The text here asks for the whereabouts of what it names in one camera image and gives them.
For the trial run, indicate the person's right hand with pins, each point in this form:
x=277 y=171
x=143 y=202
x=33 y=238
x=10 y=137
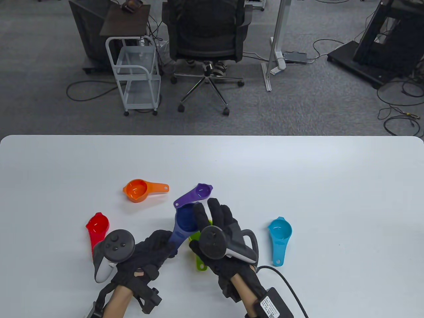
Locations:
x=218 y=215

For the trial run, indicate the person's left hand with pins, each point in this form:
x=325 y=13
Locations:
x=152 y=251

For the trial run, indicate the purple plastic measuring cup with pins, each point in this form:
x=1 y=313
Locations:
x=202 y=191

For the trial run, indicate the navy plastic measuring cup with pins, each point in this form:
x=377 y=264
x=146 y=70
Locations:
x=185 y=220

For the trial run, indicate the green plastic measuring cup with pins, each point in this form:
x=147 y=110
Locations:
x=199 y=263

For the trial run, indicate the red plastic measuring cup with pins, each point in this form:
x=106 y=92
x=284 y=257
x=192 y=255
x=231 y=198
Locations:
x=97 y=227

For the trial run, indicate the orange plastic measuring cup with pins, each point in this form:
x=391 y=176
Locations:
x=135 y=190

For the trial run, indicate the light blue plastic measuring cup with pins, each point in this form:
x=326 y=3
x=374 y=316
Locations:
x=280 y=232

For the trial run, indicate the person's left forearm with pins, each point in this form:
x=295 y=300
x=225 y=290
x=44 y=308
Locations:
x=117 y=301

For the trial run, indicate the person's right forearm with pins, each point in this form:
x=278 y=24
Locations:
x=243 y=291

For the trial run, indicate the grey white hand controller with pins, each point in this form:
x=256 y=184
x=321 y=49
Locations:
x=116 y=243
x=213 y=241

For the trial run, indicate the black wrist sensor box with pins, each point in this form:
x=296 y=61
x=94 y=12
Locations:
x=149 y=298
x=271 y=304

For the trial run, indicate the white rolling cart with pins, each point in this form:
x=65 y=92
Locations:
x=137 y=59

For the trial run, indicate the black power adapter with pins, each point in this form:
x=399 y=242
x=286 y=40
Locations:
x=295 y=57

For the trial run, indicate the white desk leg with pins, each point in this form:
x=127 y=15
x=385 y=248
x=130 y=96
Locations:
x=276 y=43

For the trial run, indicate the black office chair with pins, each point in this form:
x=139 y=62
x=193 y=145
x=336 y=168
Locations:
x=205 y=29

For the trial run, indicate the dark brown side table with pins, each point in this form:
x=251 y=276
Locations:
x=126 y=21

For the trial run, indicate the black cabinet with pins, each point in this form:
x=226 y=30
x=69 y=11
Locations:
x=89 y=33

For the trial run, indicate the small brown object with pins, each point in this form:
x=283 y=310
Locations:
x=132 y=5

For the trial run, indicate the black monitor stand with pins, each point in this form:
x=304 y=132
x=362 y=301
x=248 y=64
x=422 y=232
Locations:
x=381 y=49

